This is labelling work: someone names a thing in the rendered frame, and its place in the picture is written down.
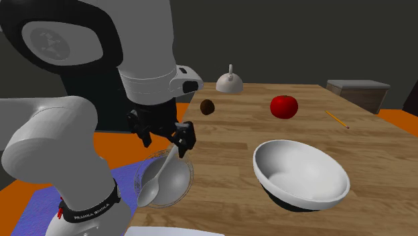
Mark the grey spoon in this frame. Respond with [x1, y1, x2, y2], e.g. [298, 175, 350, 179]
[137, 145, 179, 209]

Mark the brown round fruit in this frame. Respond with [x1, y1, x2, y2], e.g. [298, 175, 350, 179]
[199, 99, 216, 117]

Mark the wooden table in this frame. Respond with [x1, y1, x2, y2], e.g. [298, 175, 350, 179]
[125, 82, 418, 236]

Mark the large white bowl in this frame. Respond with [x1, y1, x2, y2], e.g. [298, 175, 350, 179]
[253, 139, 352, 213]

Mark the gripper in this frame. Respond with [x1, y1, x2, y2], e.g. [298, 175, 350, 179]
[126, 99, 197, 159]

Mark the brown bench with grey cushion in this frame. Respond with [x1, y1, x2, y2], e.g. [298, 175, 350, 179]
[326, 79, 391, 115]

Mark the yellow pencil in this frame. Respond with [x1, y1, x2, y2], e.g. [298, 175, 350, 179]
[324, 109, 350, 130]

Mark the red tomato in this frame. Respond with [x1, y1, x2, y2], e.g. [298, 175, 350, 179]
[269, 95, 299, 120]

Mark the clear glass bowl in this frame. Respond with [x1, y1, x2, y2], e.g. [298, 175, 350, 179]
[133, 148, 196, 209]

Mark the white plate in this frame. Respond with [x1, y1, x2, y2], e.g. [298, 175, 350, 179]
[124, 225, 227, 236]

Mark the purple rug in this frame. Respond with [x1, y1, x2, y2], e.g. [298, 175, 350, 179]
[10, 159, 154, 236]

